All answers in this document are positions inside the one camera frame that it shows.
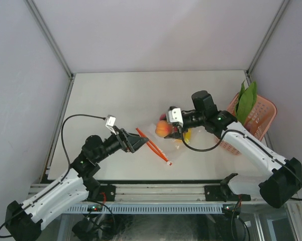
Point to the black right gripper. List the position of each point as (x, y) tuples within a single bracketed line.
[(178, 134)]

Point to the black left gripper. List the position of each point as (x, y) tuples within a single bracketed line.
[(129, 140)]

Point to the clear zip top bag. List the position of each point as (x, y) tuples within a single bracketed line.
[(168, 150)]

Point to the orange fake peach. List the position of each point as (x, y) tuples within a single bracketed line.
[(163, 129)]

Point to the red fake tomato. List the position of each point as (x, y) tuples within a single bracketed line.
[(163, 117)]

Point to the green fake leafy vegetable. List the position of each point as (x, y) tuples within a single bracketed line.
[(247, 98)]

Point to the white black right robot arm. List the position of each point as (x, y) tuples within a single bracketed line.
[(280, 178)]

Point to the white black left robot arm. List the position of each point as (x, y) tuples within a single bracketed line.
[(27, 220)]

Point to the yellow fake banana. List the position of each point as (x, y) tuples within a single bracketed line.
[(187, 136)]

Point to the pink plastic basket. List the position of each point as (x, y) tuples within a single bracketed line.
[(257, 122)]

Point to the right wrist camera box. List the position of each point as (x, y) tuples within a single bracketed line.
[(174, 116)]

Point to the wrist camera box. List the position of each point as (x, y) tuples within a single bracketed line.
[(110, 124), (174, 116)]

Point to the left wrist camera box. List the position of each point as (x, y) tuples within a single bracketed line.
[(110, 124)]

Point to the aluminium mounting rail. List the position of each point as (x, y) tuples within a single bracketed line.
[(151, 192)]

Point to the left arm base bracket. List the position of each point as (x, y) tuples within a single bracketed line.
[(102, 193)]

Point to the perforated cable tray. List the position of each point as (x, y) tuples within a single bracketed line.
[(199, 208)]

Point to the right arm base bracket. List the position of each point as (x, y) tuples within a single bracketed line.
[(218, 190)]

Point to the aluminium frame post left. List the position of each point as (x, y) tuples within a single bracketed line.
[(38, 18)]

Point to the aluminium frame post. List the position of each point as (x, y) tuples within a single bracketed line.
[(271, 29), (38, 18)]

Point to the aluminium frame post right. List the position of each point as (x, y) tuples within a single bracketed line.
[(271, 29)]

